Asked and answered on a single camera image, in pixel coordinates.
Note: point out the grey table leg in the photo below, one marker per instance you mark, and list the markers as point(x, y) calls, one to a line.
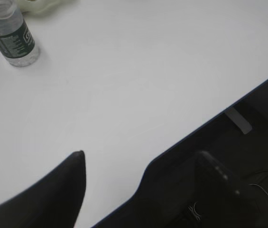
point(238, 120)

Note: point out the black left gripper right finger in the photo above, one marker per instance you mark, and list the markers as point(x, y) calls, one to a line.
point(224, 200)

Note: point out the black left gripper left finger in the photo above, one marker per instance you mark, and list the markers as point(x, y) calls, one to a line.
point(54, 201)

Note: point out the pale green wavy glass plate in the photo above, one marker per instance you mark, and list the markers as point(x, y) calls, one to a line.
point(43, 7)

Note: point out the clear plastic water bottle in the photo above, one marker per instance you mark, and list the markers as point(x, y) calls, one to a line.
point(17, 44)

